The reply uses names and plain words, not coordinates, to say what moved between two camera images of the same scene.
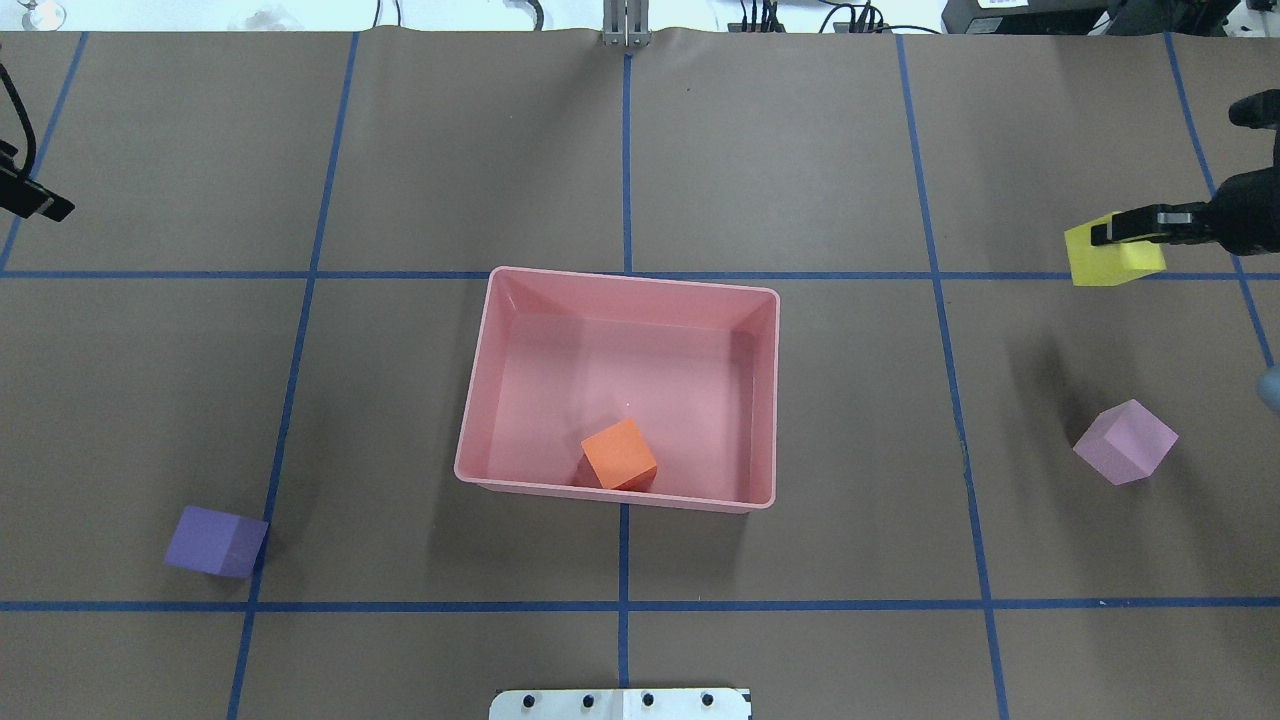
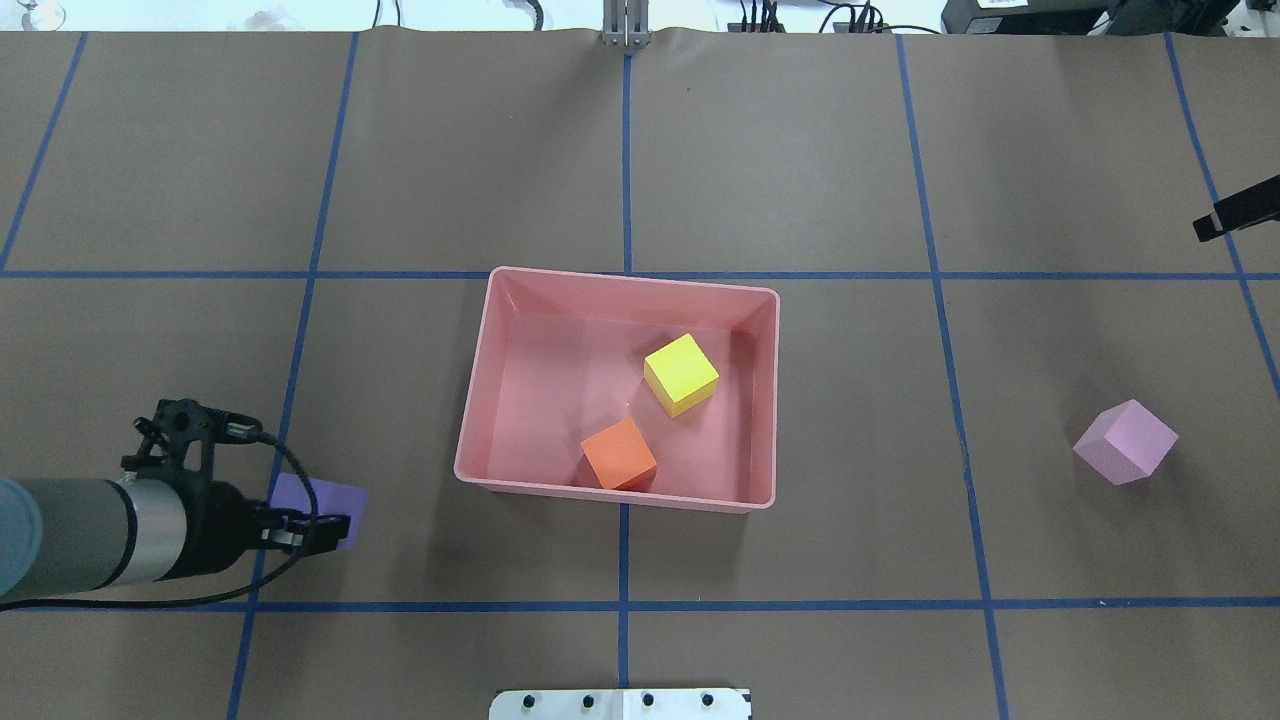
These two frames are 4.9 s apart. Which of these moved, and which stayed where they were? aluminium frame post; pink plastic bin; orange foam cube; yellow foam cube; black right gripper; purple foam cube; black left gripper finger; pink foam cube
Moved: black left gripper finger; yellow foam cube; purple foam cube; black right gripper
Stayed: pink foam cube; aluminium frame post; pink plastic bin; orange foam cube
